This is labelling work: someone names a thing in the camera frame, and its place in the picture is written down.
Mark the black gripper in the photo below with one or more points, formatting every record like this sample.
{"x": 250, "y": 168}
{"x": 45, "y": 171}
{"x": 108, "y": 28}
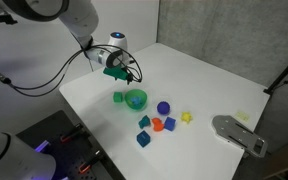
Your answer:
{"x": 129, "y": 77}

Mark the green rubber block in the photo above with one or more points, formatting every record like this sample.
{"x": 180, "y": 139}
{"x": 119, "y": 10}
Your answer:
{"x": 117, "y": 97}

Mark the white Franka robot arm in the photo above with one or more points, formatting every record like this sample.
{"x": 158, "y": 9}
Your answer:
{"x": 80, "y": 16}

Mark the blue rubber block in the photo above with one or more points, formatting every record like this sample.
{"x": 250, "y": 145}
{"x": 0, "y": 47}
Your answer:
{"x": 170, "y": 124}

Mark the green plastic bowl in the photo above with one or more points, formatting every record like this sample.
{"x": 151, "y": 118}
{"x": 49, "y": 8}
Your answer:
{"x": 135, "y": 100}

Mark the light blue rubber toy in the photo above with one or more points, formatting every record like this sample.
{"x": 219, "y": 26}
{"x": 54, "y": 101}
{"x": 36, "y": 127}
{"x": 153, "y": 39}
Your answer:
{"x": 136, "y": 101}

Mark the purple bumpy ball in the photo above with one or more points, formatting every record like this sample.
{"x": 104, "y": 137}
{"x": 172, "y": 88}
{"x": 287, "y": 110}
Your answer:
{"x": 163, "y": 107}

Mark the teal rubber toy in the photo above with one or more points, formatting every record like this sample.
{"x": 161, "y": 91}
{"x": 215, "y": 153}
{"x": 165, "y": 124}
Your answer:
{"x": 144, "y": 122}

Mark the orange rubber toy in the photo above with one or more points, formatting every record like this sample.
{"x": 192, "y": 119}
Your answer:
{"x": 157, "y": 125}

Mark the dark blue rubber cube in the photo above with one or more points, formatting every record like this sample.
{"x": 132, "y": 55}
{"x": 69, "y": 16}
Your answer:
{"x": 143, "y": 138}

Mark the yellow star toy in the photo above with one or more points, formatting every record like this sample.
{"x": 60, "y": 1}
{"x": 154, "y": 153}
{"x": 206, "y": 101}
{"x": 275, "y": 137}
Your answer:
{"x": 186, "y": 117}

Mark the purple glowing light strip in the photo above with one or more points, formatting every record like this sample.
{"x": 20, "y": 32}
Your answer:
{"x": 42, "y": 146}

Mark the yellow sticky note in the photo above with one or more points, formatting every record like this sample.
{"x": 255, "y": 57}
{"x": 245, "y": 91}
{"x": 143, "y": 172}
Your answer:
{"x": 242, "y": 115}

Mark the grey metal mounting plate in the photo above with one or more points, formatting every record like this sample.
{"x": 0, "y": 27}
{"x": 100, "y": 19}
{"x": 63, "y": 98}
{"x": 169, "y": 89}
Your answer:
{"x": 237, "y": 135}

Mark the black tripod stand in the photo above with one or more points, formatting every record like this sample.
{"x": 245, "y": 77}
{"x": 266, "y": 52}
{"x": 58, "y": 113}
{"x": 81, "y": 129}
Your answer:
{"x": 284, "y": 75}

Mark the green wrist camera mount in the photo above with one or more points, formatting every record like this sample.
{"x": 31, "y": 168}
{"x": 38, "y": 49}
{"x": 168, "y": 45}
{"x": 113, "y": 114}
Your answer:
{"x": 114, "y": 71}

